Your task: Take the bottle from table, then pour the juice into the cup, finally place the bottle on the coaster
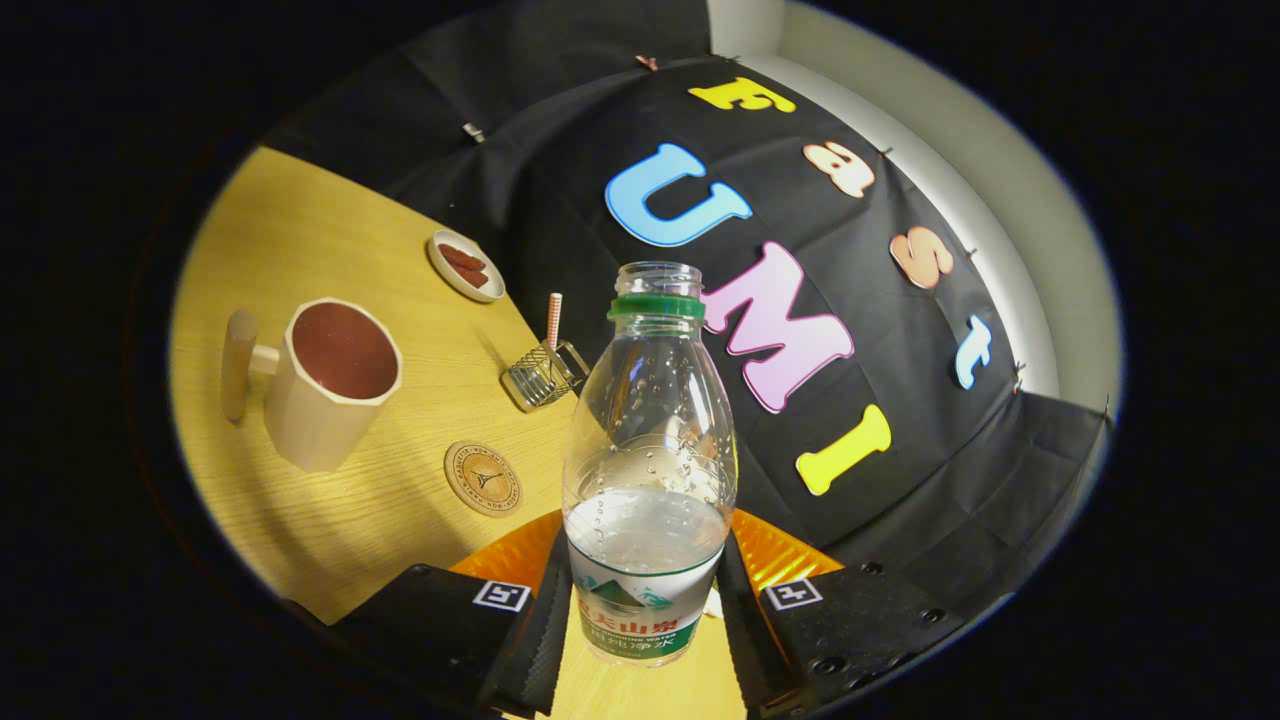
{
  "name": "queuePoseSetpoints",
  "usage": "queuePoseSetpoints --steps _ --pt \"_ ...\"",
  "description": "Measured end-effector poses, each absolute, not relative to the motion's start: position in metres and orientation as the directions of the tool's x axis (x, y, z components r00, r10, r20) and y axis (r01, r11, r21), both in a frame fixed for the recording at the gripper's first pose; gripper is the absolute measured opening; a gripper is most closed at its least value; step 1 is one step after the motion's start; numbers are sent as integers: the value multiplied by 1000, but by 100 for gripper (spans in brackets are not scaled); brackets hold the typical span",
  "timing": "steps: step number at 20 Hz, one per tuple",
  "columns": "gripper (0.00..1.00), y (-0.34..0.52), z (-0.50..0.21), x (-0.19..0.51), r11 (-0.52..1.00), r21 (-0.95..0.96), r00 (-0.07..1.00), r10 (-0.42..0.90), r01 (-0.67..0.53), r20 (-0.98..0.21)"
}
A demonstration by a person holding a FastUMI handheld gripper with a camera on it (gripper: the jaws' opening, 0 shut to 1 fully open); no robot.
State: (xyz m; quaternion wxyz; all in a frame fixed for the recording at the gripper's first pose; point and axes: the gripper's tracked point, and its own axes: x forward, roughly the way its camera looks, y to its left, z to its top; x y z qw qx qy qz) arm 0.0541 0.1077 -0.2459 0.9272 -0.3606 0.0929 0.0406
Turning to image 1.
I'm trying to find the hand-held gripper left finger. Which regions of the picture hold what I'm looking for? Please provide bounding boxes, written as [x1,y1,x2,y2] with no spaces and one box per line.
[328,510,576,719]

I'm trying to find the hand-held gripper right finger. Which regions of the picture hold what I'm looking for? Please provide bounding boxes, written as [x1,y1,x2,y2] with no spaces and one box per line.
[714,508,969,719]

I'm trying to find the round cork coaster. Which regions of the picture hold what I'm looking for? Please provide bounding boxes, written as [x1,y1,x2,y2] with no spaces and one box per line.
[444,441,523,518]

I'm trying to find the clear plastic juice bottle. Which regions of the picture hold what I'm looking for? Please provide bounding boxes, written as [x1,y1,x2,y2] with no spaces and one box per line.
[561,261,739,669]

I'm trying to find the beige cup with wooden handle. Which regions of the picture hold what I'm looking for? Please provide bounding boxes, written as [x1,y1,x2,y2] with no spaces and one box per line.
[220,297,404,474]

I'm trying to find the round white plate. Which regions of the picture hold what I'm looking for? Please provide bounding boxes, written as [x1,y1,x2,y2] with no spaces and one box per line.
[427,229,507,304]

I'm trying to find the black backdrop cloth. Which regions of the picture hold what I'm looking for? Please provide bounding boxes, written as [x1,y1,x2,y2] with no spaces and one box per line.
[265,5,1113,601]

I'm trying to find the wooden table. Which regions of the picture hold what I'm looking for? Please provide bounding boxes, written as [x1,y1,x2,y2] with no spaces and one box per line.
[168,147,751,720]

